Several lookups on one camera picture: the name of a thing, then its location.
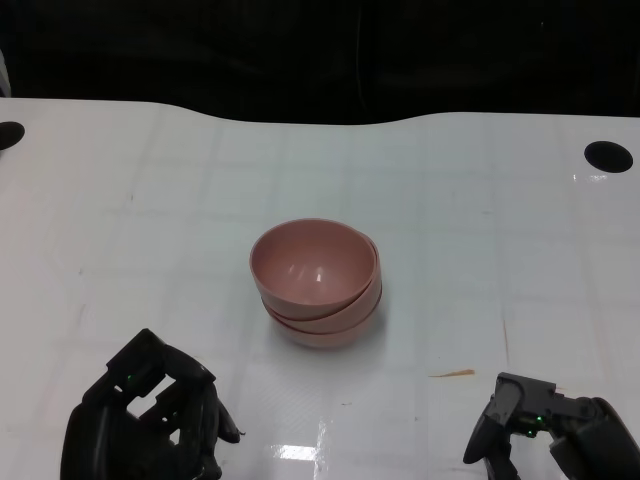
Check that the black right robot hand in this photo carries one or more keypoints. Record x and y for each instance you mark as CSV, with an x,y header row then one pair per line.
x,y
595,430

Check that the orange wood sliver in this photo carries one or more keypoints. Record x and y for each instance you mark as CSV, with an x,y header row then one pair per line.
x,y
457,373

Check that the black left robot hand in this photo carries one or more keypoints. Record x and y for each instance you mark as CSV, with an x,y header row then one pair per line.
x,y
110,430

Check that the black backdrop cloth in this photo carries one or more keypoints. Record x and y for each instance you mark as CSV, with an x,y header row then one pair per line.
x,y
200,50

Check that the white object at table end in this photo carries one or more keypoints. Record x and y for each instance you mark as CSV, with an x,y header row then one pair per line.
x,y
3,75

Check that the pink plastic bowl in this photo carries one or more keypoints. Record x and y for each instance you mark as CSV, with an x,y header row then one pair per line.
x,y
310,265
372,295
325,342

